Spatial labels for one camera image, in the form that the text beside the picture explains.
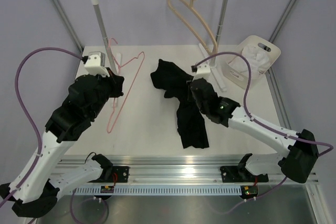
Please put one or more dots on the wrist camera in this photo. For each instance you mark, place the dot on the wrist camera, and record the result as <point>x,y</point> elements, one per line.
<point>95,64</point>
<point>201,71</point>

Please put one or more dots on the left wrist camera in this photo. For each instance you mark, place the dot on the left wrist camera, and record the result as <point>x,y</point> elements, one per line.
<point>95,64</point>

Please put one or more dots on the slotted cable duct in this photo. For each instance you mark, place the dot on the slotted cable duct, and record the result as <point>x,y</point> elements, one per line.
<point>159,190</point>

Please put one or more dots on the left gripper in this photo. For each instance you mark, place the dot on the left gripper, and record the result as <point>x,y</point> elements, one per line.
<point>116,82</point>

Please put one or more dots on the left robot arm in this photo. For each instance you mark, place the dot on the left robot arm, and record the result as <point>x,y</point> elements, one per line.
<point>35,192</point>

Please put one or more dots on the beige wooden hanger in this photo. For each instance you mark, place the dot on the beige wooden hanger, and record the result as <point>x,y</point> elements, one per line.
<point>188,14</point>

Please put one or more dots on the black t shirt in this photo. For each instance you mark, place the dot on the black t shirt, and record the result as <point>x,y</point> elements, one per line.
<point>175,83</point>

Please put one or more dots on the white clothes rack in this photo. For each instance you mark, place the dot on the white clothes rack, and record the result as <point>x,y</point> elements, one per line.
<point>211,62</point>

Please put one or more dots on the white cloth in basket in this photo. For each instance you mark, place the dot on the white cloth in basket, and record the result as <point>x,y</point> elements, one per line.
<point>258,60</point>

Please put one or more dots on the white plastic basket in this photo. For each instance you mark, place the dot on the white plastic basket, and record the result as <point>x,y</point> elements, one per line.
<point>236,77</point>

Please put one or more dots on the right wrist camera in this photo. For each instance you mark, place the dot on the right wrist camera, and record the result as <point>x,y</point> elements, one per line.
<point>201,71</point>

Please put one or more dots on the aluminium mounting rail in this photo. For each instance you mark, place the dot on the aluminium mounting rail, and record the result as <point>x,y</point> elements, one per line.
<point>170,169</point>

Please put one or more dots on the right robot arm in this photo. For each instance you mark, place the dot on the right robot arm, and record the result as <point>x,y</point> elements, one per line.
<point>295,152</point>

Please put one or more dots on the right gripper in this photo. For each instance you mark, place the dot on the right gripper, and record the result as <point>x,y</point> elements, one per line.
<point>191,98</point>

